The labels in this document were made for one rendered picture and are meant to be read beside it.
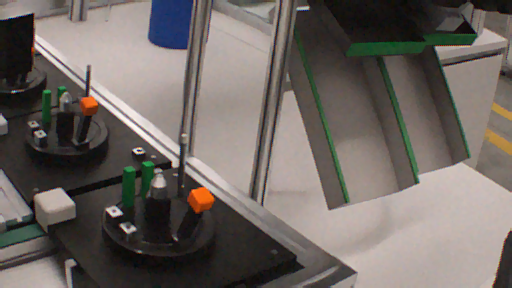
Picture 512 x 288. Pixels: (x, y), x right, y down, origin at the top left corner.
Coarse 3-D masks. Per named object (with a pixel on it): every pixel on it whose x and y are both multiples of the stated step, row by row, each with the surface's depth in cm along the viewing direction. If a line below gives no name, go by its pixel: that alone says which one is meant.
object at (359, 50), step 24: (312, 0) 84; (336, 0) 87; (360, 0) 90; (384, 0) 91; (336, 24) 81; (360, 24) 86; (384, 24) 88; (408, 24) 88; (360, 48) 80; (384, 48) 82; (408, 48) 85
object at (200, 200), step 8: (192, 184) 75; (184, 192) 74; (192, 192) 72; (200, 192) 73; (208, 192) 73; (192, 200) 73; (200, 200) 72; (208, 200) 72; (192, 208) 73; (200, 208) 72; (208, 208) 73; (184, 216) 75; (192, 216) 74; (200, 216) 75; (184, 224) 76; (192, 224) 75; (184, 232) 76; (192, 232) 77
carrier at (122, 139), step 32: (64, 96) 94; (0, 128) 97; (32, 128) 94; (64, 128) 96; (96, 128) 100; (128, 128) 105; (0, 160) 91; (32, 160) 93; (64, 160) 92; (96, 160) 95; (128, 160) 97; (160, 160) 98; (32, 192) 85
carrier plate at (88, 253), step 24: (96, 192) 88; (120, 192) 89; (96, 216) 83; (216, 216) 87; (240, 216) 88; (72, 240) 78; (96, 240) 79; (216, 240) 83; (240, 240) 84; (264, 240) 84; (96, 264) 75; (120, 264) 76; (192, 264) 78; (216, 264) 79; (240, 264) 79; (264, 264) 80; (288, 264) 82
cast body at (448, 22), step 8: (424, 0) 90; (424, 8) 90; (432, 8) 89; (440, 8) 87; (448, 8) 86; (456, 8) 87; (464, 8) 88; (432, 16) 89; (440, 16) 88; (448, 16) 88; (456, 16) 88; (432, 24) 89; (440, 24) 88; (448, 24) 88; (456, 24) 89
